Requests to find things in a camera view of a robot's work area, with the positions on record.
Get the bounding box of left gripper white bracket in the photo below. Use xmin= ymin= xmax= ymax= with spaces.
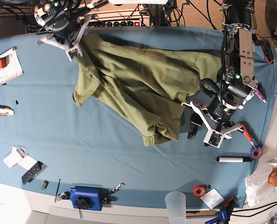
xmin=181 ymin=100 xmax=243 ymax=148

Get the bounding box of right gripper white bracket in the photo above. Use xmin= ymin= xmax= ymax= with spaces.
xmin=38 ymin=14 xmax=95 ymax=61

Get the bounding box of olive green t-shirt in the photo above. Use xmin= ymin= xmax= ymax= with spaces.
xmin=72 ymin=33 xmax=221 ymax=146

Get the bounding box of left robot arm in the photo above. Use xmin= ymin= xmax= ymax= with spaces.
xmin=182 ymin=0 xmax=258 ymax=148

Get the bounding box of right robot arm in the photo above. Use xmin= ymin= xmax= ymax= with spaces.
xmin=34 ymin=0 xmax=95 ymax=61

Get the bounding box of black white marker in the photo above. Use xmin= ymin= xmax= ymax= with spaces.
xmin=216 ymin=157 xmax=252 ymax=163

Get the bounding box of purple tape roll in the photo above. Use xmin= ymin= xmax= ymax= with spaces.
xmin=250 ymin=147 xmax=263 ymax=160

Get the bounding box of purple glue tube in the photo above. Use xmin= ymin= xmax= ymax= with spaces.
xmin=255 ymin=89 xmax=267 ymax=104

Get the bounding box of red tape roll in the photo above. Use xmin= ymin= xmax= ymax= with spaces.
xmin=193 ymin=185 xmax=206 ymax=197

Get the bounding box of white power strip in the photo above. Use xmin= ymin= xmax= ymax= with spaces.
xmin=88 ymin=9 xmax=151 ymax=28

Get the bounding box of small red box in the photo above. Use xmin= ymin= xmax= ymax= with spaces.
xmin=0 ymin=58 xmax=7 ymax=69

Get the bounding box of white paper note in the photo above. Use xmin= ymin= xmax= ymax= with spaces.
xmin=200 ymin=189 xmax=224 ymax=209

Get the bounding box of translucent plastic cup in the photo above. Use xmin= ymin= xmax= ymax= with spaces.
xmin=165 ymin=191 xmax=186 ymax=224

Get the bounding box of white plastic bag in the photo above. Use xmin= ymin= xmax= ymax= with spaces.
xmin=245 ymin=157 xmax=277 ymax=207

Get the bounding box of blue table cloth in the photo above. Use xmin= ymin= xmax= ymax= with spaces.
xmin=0 ymin=26 xmax=277 ymax=209

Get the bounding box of silver carabiner clip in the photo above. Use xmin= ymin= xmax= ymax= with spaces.
xmin=109 ymin=182 xmax=125 ymax=194

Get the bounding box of orange white utility knife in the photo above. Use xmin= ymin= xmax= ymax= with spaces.
xmin=0 ymin=105 xmax=14 ymax=116

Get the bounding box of blue orange bar clamp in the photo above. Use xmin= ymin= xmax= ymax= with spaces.
xmin=205 ymin=197 xmax=237 ymax=224

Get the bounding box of black red corner clamp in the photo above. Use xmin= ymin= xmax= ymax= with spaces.
xmin=260 ymin=38 xmax=274 ymax=63

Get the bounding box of white card packet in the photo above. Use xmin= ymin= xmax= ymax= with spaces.
xmin=3 ymin=146 xmax=37 ymax=170

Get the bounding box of black remote control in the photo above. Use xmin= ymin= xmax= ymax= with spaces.
xmin=21 ymin=161 xmax=43 ymax=185

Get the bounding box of small green battery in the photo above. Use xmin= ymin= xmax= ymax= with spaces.
xmin=41 ymin=181 xmax=49 ymax=190

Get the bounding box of red handled screwdriver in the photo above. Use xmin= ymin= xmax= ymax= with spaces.
xmin=241 ymin=124 xmax=258 ymax=150

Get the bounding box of blue clamp mount block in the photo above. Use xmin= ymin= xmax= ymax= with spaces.
xmin=70 ymin=186 xmax=103 ymax=211

